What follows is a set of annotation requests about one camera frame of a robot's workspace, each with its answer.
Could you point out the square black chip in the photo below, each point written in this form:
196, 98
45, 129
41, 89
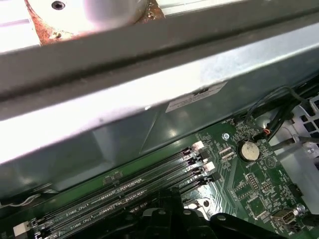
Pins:
255, 209

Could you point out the round coin battery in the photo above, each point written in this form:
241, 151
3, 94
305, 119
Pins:
249, 150

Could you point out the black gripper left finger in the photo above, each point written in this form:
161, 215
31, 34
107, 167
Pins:
157, 224

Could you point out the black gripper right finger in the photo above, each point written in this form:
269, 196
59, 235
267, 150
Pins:
199, 226

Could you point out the black pin header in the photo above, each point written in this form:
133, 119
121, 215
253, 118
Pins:
295, 190

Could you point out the silver board screw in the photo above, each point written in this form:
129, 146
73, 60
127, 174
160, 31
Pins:
225, 136
300, 207

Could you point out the internal board port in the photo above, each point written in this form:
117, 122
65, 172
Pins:
284, 216

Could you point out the brown square base plate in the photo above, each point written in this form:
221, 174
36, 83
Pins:
47, 33

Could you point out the silver perforated drive cage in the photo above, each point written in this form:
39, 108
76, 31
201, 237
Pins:
306, 117

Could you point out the white warning label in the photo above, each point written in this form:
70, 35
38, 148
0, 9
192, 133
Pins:
197, 98

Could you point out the green motherboard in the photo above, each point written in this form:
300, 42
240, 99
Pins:
274, 174

